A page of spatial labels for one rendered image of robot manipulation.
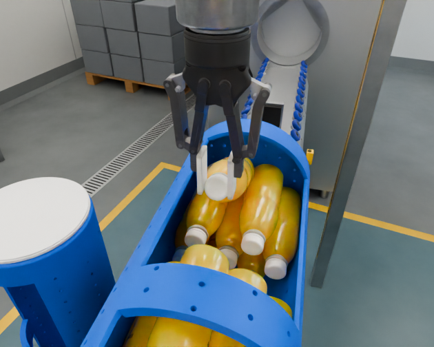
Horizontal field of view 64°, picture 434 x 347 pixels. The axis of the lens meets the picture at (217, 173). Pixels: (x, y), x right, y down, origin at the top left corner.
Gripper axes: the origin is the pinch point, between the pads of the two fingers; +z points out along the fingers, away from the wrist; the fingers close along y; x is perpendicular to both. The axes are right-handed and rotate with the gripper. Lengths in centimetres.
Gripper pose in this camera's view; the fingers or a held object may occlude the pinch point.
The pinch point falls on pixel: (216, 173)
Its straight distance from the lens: 50.3
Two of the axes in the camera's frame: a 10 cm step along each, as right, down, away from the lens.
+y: -9.7, -1.5, 2.0
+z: 0.0, 8.1, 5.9
